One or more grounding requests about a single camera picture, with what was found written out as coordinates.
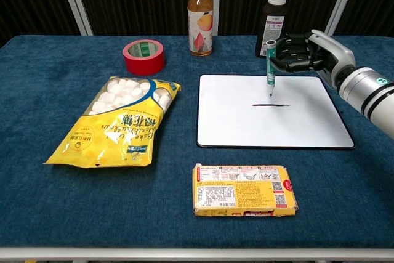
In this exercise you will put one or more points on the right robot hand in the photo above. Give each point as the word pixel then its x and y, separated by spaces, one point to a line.
pixel 320 55

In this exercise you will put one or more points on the green white marker pen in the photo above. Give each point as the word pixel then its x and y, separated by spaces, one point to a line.
pixel 271 72

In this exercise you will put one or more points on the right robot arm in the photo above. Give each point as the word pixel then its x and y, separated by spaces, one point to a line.
pixel 369 93

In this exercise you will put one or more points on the white drawing board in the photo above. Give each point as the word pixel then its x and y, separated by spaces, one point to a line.
pixel 271 124

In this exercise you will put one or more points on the dark juice bottle white cap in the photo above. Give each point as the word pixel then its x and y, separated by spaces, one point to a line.
pixel 271 26

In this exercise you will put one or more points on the amber tea drink bottle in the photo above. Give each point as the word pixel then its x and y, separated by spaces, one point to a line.
pixel 200 26

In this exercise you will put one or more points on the yellow curry box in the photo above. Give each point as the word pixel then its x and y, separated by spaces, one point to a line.
pixel 243 192

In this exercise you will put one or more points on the red tape roll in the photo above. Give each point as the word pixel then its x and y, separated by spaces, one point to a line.
pixel 144 59

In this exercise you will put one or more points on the yellow marshmallow bag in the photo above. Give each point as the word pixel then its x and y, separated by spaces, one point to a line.
pixel 117 133

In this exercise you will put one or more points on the blue table cloth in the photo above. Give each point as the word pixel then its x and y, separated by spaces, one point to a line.
pixel 92 201

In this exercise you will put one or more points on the white table edge rail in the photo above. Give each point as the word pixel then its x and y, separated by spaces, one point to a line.
pixel 197 253

